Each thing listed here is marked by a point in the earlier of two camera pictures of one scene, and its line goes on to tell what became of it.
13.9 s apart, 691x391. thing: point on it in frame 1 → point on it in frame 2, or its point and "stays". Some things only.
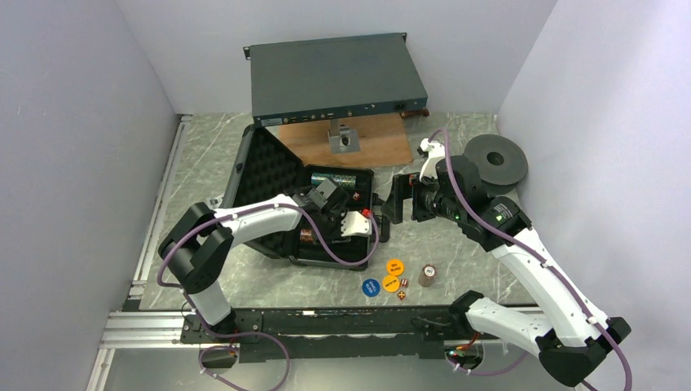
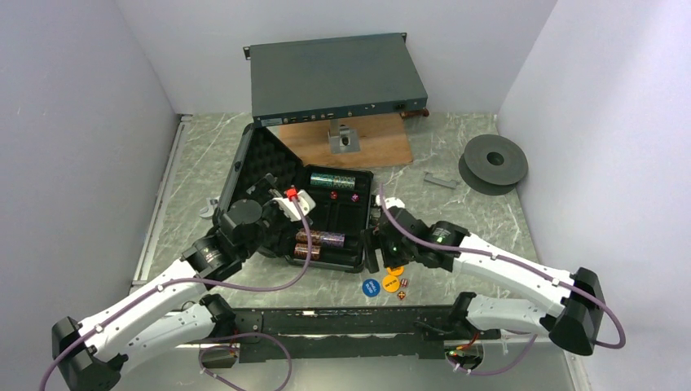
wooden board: (383, 139) stays
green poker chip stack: (316, 178) stays
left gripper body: (330, 225) → (273, 218)
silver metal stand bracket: (342, 139) stays
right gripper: (403, 186) → (375, 240)
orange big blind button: (395, 267) stays
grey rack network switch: (321, 80) stays
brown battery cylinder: (427, 274) → (301, 250)
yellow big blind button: (390, 283) stays
